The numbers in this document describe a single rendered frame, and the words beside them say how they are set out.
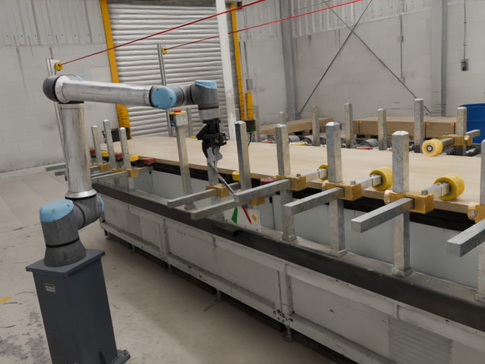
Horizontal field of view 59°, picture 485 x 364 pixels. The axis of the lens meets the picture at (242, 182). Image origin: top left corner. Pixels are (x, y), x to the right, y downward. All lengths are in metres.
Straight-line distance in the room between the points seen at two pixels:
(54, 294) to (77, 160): 0.63
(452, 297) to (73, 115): 1.72
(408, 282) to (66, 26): 8.94
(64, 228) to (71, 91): 0.62
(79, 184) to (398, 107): 8.54
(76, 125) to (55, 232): 0.51
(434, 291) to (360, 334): 0.72
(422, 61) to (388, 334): 8.17
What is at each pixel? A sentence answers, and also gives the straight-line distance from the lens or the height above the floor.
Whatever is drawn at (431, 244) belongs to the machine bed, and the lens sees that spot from 1.63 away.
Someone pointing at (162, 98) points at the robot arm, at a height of 1.30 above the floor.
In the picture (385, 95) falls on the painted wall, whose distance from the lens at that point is 10.24.
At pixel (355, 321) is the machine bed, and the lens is 2.03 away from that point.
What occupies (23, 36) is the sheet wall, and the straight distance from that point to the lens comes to 9.56.
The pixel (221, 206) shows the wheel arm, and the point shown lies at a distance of 1.75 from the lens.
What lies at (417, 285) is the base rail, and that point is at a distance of 1.41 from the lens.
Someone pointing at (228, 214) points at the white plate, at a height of 0.75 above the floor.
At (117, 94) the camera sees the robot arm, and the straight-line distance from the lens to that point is 1.87.
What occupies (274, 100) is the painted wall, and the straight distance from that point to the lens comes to 12.00.
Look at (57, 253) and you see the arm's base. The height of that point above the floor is 0.66.
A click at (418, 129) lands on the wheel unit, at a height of 1.00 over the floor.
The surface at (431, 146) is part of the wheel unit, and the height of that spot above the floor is 0.95.
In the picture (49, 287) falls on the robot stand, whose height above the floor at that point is 0.51.
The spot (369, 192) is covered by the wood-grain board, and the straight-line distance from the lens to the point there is 1.67.
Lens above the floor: 1.33
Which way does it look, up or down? 13 degrees down
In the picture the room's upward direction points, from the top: 6 degrees counter-clockwise
